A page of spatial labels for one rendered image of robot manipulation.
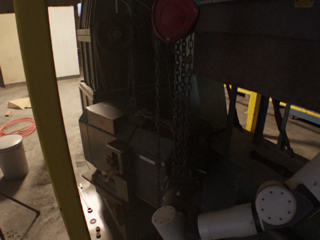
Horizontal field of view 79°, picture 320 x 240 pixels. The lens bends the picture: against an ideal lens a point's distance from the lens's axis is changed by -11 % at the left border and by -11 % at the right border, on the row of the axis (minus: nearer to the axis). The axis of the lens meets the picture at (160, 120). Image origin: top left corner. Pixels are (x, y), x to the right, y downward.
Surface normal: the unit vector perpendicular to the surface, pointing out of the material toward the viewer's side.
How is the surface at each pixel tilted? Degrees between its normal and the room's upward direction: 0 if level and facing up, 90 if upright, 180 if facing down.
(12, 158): 93
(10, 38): 90
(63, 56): 90
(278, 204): 60
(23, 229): 0
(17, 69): 90
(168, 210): 25
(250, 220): 52
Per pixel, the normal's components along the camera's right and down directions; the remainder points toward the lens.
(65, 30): 0.51, 0.33
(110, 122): -0.63, 0.30
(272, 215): -0.43, -0.17
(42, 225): 0.00, -0.92
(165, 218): -0.42, -0.86
